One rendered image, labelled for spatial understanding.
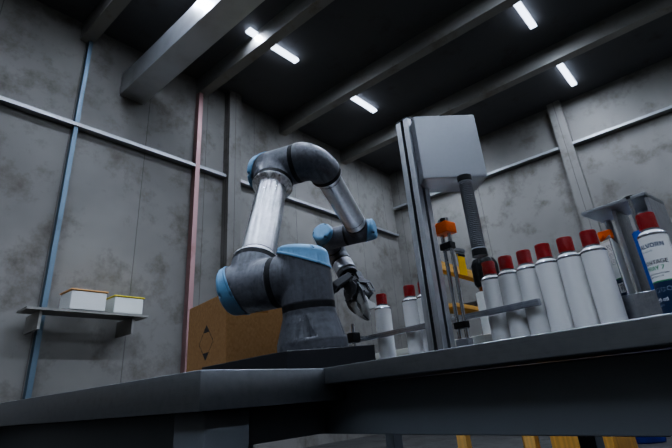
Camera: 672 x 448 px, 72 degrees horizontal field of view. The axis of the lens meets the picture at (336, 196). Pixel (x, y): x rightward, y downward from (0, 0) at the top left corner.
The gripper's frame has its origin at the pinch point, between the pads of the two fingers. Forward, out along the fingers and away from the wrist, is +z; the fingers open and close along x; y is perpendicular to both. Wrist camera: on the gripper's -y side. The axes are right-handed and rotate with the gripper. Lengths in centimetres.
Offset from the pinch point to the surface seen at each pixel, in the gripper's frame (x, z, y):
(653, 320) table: -78, 68, -65
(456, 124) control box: -67, -9, -9
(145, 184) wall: 375, -596, 97
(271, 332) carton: 16.8, -6.3, -24.9
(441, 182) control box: -54, 2, -12
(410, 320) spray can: -16.2, 15.0, -2.3
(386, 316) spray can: -8.1, 6.7, -0.7
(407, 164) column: -52, -8, -16
